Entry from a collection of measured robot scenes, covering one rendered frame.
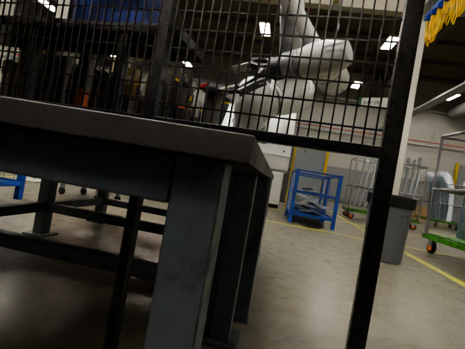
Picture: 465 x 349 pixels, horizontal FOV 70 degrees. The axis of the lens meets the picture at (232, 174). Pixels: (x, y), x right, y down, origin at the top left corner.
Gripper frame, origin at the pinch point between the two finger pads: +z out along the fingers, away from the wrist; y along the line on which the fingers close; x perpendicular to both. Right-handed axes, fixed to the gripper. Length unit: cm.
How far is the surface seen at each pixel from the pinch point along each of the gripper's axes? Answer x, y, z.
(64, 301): 42, 73, 76
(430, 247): 446, -204, -60
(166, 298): -11, 83, -22
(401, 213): 267, -135, -35
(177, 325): -8, 86, -24
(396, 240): 285, -113, -29
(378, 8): 171, -419, -17
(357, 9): 163, -418, 10
